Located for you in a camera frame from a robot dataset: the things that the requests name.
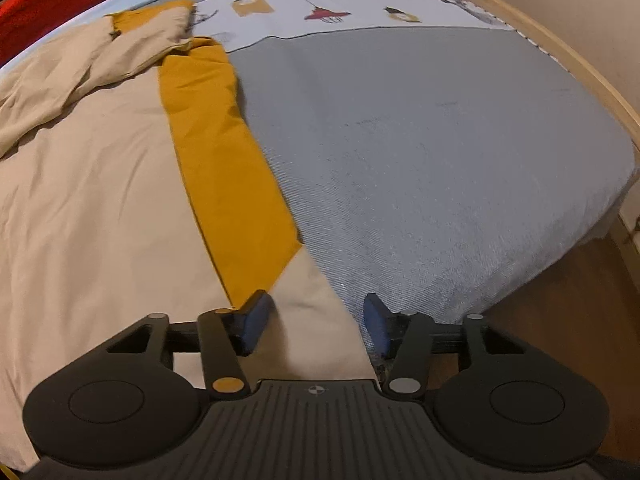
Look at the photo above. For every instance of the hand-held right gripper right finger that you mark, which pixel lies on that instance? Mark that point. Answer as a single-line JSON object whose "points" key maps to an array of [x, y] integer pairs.
{"points": [[380, 325]]}

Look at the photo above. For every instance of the beige and mustard hooded jacket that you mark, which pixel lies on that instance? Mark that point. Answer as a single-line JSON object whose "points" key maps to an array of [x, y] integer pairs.
{"points": [[110, 185]]}

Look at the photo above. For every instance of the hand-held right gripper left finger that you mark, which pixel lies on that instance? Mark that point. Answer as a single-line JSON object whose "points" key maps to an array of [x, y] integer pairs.
{"points": [[255, 322]]}

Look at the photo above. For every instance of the white printed bed runner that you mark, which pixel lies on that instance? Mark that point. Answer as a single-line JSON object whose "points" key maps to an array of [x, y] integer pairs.
{"points": [[280, 22]]}

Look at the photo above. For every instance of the wooden bed frame rail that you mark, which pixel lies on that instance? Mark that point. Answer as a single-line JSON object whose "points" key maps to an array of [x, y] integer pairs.
{"points": [[565, 45]]}

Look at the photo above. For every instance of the red fleece blanket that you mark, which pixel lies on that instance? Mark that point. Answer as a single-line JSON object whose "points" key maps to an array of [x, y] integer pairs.
{"points": [[55, 0]]}

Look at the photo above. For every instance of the grey bed sheet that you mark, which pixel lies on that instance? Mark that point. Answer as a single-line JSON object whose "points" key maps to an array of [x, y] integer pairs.
{"points": [[425, 160]]}

